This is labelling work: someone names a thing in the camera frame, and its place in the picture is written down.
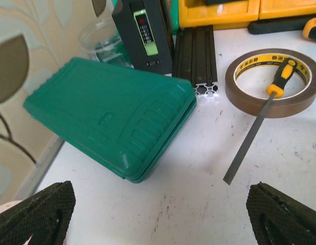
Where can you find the yellow parts bin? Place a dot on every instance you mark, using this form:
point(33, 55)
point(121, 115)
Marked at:
point(239, 14)

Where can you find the clear plastic jar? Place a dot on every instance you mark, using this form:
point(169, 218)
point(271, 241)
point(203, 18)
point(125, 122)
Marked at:
point(102, 43)

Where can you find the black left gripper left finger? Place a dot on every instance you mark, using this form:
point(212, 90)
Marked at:
point(40, 219)

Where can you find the black aluminium extrusion bar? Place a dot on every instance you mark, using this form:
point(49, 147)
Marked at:
point(195, 59)

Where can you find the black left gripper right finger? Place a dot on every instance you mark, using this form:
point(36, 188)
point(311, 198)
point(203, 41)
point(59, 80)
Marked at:
point(277, 218)

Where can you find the small yellow black screwdriver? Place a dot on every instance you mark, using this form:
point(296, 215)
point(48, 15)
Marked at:
point(275, 90)

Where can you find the black battery charger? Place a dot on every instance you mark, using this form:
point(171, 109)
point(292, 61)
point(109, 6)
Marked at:
point(156, 57)

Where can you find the brown tape roll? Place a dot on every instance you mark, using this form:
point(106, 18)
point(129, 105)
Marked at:
point(284, 107)

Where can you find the black flathead screwdriver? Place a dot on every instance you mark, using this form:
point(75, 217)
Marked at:
point(304, 23)

